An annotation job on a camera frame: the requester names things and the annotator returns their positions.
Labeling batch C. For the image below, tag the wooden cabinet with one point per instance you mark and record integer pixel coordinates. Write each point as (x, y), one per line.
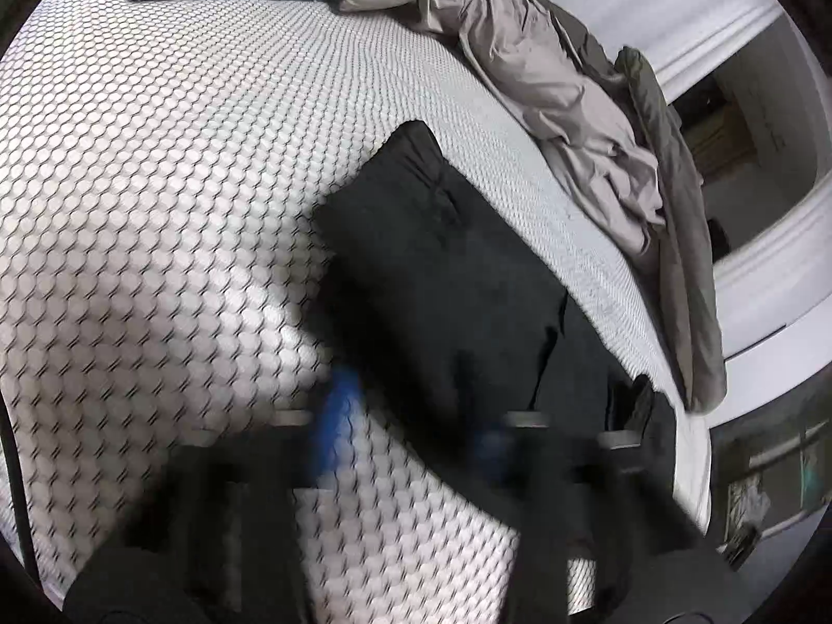
(721, 136)

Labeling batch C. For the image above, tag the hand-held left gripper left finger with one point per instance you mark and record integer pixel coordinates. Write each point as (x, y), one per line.
(335, 429)

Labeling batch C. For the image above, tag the taupe and olive duvet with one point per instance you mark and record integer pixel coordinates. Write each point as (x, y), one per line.
(552, 97)

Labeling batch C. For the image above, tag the white door frame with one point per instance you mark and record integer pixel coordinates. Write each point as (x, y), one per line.
(773, 253)

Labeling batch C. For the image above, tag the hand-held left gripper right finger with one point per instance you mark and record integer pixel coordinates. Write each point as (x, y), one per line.
(494, 455)

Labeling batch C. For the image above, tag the black pants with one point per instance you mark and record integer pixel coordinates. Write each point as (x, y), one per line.
(448, 273)

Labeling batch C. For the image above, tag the white patterned mattress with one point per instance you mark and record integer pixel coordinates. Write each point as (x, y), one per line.
(162, 195)

